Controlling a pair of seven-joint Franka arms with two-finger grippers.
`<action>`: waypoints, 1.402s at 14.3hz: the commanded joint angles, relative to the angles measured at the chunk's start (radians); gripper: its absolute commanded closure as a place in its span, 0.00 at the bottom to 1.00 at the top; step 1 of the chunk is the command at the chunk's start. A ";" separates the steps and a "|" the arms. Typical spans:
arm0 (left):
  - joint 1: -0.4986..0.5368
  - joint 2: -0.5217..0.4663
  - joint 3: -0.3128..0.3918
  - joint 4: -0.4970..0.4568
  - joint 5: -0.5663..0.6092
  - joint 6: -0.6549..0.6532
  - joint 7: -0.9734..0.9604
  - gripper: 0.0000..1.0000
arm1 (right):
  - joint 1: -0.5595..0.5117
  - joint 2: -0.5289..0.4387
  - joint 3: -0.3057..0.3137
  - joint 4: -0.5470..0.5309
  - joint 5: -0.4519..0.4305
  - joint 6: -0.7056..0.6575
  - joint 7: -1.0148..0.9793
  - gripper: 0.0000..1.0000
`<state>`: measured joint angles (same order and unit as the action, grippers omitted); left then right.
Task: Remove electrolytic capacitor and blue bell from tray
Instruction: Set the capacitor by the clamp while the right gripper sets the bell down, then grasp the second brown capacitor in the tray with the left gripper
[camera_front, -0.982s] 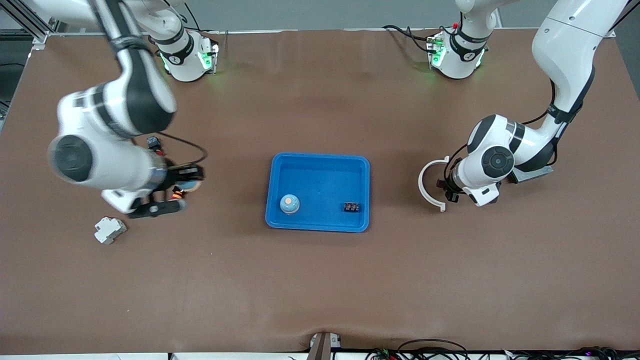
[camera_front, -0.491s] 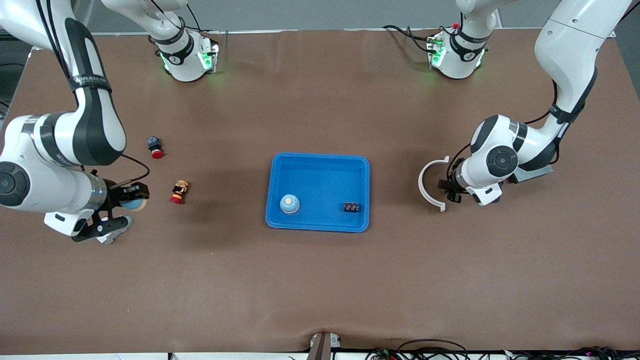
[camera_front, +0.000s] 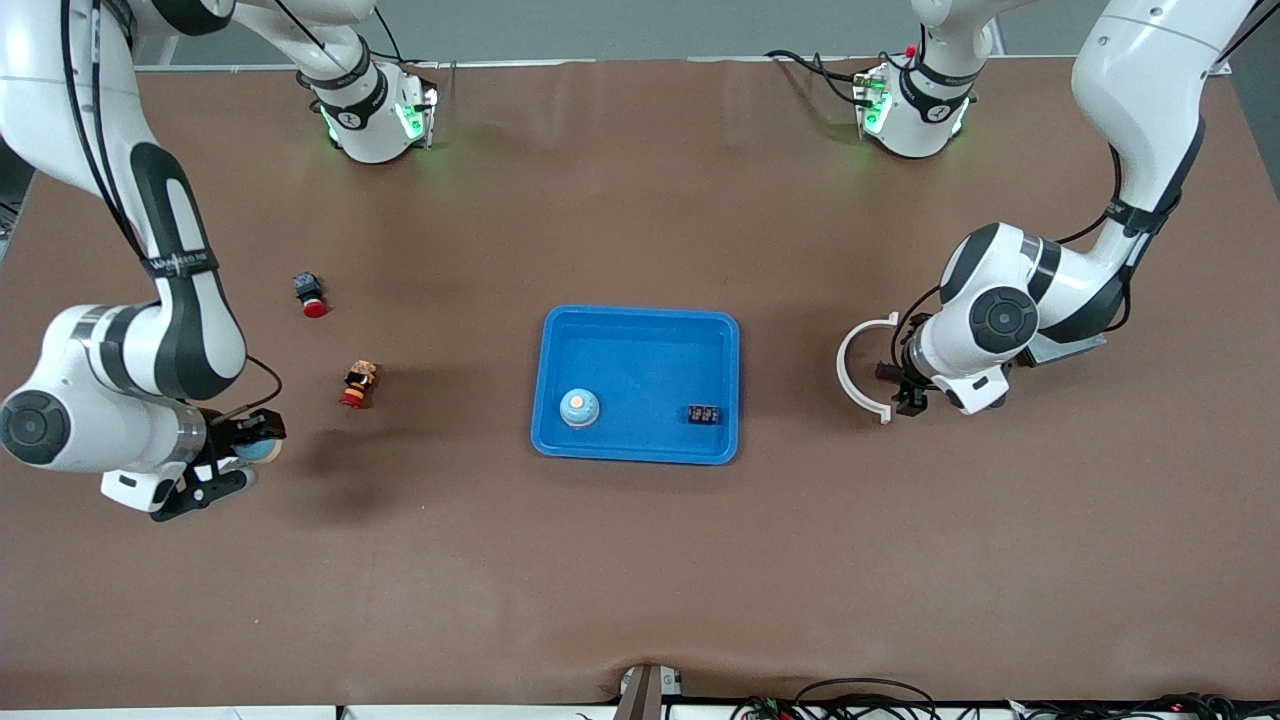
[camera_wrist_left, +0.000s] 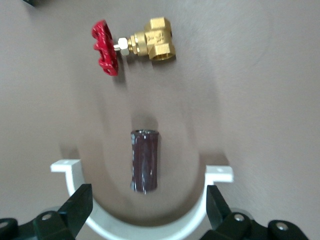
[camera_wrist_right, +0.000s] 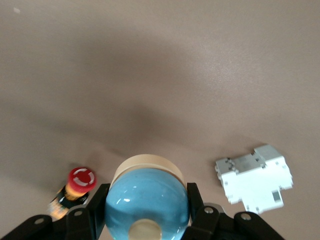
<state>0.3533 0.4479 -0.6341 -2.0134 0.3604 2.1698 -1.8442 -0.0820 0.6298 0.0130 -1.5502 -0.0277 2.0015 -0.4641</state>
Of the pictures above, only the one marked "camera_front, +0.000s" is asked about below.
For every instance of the metal table edge bracket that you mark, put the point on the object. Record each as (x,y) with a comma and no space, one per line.
(645,692)

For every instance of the red button with yellow collar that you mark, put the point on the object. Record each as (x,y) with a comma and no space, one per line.
(358,384)

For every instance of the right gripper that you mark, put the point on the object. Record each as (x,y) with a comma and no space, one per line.
(224,437)

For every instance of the dark brown cylindrical capacitor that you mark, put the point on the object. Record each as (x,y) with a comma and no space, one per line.
(884,372)

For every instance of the aluminium frame profile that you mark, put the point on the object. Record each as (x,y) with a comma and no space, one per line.
(1220,66)

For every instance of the light blue call bell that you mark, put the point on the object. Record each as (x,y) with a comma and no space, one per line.
(262,451)
(579,407)

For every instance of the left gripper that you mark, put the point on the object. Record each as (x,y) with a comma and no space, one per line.
(893,372)

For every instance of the grey metal box module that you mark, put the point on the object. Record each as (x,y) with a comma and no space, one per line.
(1075,347)

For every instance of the blue plastic tray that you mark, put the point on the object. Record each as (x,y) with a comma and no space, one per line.
(640,385)

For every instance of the red button with black body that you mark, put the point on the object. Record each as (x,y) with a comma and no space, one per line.
(310,293)

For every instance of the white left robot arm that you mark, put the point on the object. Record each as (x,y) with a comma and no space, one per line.
(1140,80)

